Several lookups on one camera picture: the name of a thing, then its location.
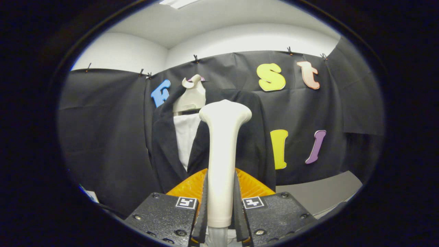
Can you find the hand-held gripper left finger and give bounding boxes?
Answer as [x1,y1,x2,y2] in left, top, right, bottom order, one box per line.
[123,168,209,247]

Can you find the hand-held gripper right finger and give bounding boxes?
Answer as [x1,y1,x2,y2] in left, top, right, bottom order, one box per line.
[234,167,318,247]

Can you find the white garment steamer with hose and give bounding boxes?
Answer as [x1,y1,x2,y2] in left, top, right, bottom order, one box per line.
[199,99,252,247]

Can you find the black blazer jacket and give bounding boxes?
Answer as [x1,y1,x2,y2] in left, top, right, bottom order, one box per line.
[151,84,276,194]

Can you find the white shirt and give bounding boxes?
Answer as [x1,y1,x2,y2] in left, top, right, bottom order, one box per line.
[173,113,203,172]

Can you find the grey cabinet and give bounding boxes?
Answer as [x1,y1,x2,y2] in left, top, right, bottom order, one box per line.
[275,170,363,220]

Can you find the computer monitor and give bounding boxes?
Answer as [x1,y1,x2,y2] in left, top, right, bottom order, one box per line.
[81,185,100,203]

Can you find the cream plastic hanger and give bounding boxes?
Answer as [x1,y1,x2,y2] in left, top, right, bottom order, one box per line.
[173,74,207,116]

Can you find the black backdrop cloth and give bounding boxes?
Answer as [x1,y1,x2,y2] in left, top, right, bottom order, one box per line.
[58,36,384,218]

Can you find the ceiling light panel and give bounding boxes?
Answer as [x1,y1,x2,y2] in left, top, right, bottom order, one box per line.
[159,0,201,10]

